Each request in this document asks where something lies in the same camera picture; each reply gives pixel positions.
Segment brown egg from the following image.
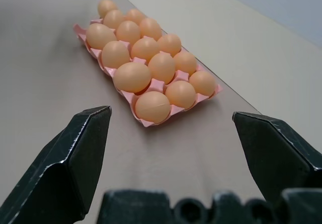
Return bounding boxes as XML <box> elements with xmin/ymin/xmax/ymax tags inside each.
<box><xmin>112</xmin><ymin>62</ymin><xmax>152</xmax><ymax>94</ymax></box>
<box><xmin>173</xmin><ymin>51</ymin><xmax>197</xmax><ymax>76</ymax></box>
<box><xmin>101</xmin><ymin>40</ymin><xmax>131</xmax><ymax>69</ymax></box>
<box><xmin>116</xmin><ymin>20</ymin><xmax>141</xmax><ymax>46</ymax></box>
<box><xmin>189</xmin><ymin>70</ymin><xmax>217</xmax><ymax>97</ymax></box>
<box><xmin>147</xmin><ymin>53</ymin><xmax>176</xmax><ymax>85</ymax></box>
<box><xmin>157</xmin><ymin>34</ymin><xmax>182</xmax><ymax>57</ymax></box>
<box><xmin>130</xmin><ymin>37</ymin><xmax>160</xmax><ymax>64</ymax></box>
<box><xmin>97</xmin><ymin>0</ymin><xmax>118</xmax><ymax>18</ymax></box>
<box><xmin>135</xmin><ymin>91</ymin><xmax>172</xmax><ymax>123</ymax></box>
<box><xmin>125</xmin><ymin>8</ymin><xmax>146</xmax><ymax>25</ymax></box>
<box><xmin>103</xmin><ymin>9</ymin><xmax>126</xmax><ymax>30</ymax></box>
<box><xmin>139</xmin><ymin>17</ymin><xmax>163</xmax><ymax>41</ymax></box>
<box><xmin>86</xmin><ymin>23</ymin><xmax>118</xmax><ymax>50</ymax></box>
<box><xmin>165</xmin><ymin>80</ymin><xmax>197</xmax><ymax>110</ymax></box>

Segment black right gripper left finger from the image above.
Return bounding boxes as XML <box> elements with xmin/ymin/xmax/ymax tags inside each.
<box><xmin>0</xmin><ymin>105</ymin><xmax>112</xmax><ymax>224</ymax></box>

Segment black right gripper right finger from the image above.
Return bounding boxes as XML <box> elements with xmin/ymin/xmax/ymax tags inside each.
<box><xmin>232</xmin><ymin>111</ymin><xmax>322</xmax><ymax>202</ymax></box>

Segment pink egg tray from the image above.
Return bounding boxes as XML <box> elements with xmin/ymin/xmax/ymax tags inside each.
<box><xmin>73</xmin><ymin>17</ymin><xmax>224</xmax><ymax>128</ymax></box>

